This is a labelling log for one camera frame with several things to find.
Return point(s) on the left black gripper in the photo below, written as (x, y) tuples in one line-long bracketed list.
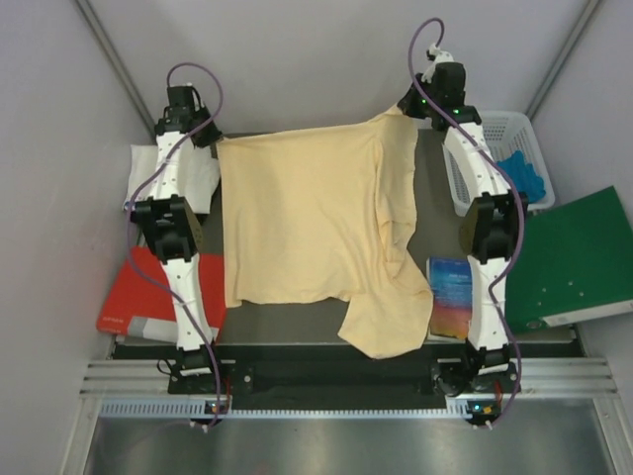
[(212, 137)]

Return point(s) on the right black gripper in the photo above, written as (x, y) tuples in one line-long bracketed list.
[(407, 103)]

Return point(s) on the yellow t shirt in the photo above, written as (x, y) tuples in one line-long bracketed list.
[(324, 213)]

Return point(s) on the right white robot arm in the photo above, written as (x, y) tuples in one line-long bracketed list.
[(492, 231)]

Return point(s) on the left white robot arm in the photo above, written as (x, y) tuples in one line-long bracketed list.
[(171, 229)]

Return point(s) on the white folded t shirt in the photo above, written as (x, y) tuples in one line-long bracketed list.
[(201, 179)]

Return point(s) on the white plastic basket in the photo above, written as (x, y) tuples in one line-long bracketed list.
[(505, 132)]

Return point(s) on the blue t shirt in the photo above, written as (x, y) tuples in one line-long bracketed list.
[(524, 176)]

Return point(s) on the red binder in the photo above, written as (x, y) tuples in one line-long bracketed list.
[(135, 307)]

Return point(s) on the blue orange book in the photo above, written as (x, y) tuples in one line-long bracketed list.
[(450, 281)]

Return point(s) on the green binder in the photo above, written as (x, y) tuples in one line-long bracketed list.
[(575, 265)]

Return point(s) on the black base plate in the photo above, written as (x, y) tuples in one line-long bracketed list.
[(277, 370)]

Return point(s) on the aluminium frame rail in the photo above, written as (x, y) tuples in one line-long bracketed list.
[(327, 410)]

